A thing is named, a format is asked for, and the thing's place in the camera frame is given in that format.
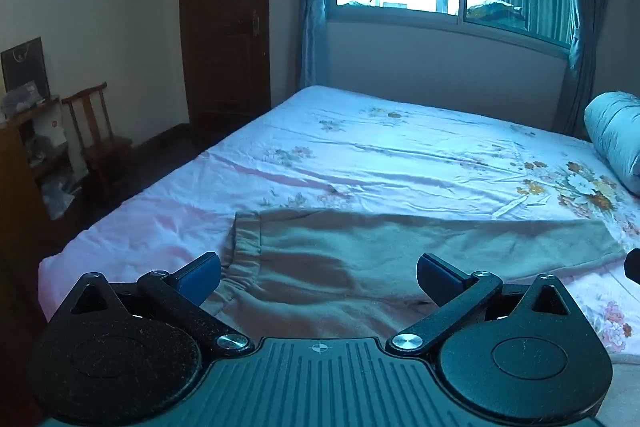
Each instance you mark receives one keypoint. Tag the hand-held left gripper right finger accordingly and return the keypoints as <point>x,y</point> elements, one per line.
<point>435,277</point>

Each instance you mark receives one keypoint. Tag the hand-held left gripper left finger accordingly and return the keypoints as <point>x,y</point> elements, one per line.
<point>197,279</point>

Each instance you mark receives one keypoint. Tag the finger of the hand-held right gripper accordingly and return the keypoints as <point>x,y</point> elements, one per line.
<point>633,264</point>

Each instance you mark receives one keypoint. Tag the grey-beige pants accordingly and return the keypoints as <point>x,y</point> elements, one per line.
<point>350,257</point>

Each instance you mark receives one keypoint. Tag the bed with floral sheet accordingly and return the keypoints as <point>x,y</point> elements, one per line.
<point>400,157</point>

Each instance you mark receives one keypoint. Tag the rolled light blue quilt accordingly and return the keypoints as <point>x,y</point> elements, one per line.
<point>617,132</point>

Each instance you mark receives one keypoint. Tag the clear plastic bag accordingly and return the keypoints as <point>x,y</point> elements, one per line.
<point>57,197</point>

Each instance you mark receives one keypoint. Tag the wooden chair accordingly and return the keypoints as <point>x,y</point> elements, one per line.
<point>100,142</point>

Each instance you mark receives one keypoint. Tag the wooden cabinet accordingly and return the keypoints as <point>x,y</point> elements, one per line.
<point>15,187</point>

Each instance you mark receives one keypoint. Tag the white paper bag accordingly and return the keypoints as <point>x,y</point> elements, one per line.
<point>50,127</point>

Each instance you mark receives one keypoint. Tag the dark wooden wardrobe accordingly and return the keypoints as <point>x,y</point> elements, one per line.
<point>225,32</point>

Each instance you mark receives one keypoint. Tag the grey plastic-wrapped item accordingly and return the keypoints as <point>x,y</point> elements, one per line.
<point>20,99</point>

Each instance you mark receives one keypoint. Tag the yellow and blue cloth bundle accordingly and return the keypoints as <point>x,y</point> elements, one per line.
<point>492,11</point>

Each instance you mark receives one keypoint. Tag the black paper bag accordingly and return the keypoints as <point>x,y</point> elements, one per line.
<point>25,67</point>

